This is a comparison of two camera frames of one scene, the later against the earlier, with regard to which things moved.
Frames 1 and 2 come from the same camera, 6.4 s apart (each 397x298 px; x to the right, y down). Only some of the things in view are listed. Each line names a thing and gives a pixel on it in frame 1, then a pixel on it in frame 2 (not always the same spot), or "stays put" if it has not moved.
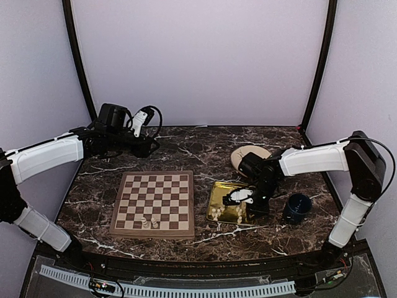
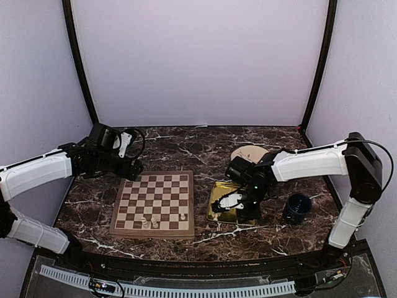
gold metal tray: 217,210 stays put
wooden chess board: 155,205 stays put
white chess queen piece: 144,222 stays put
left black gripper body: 138,151 → 122,171
